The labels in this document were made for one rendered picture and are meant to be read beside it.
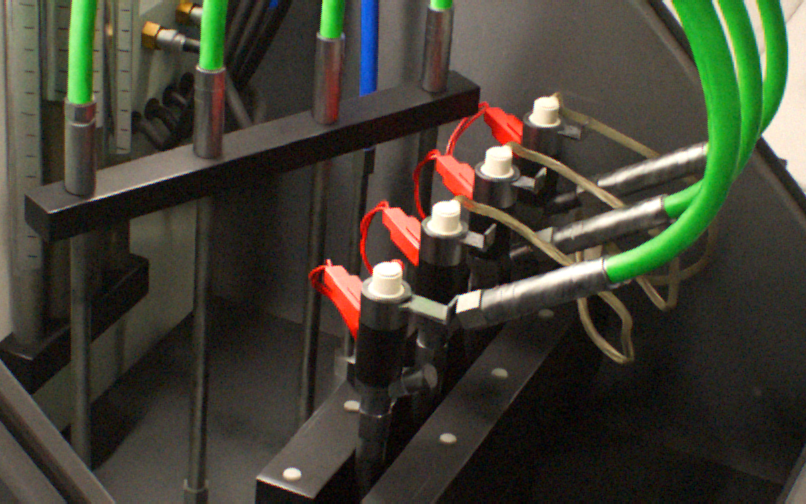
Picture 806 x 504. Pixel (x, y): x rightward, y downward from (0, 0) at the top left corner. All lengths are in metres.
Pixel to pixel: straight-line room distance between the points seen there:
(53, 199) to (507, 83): 0.36
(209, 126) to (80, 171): 0.09
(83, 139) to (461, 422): 0.28
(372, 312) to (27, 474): 0.34
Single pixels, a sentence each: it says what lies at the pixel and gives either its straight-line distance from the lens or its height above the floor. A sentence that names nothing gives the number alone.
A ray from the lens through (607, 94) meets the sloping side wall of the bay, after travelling 1.38.
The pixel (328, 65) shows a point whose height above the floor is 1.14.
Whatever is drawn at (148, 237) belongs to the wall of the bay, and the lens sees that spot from 1.48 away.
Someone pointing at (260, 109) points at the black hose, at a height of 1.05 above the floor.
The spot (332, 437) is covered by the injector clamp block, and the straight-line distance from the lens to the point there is 1.21.
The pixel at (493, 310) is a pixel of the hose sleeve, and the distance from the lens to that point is 1.09.
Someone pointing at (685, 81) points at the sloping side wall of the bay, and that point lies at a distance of 1.36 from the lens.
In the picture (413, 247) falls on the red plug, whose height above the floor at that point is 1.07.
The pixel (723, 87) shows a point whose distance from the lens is 0.98.
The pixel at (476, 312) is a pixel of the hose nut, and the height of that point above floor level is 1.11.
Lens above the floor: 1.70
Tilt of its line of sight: 31 degrees down
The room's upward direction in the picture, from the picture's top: 6 degrees clockwise
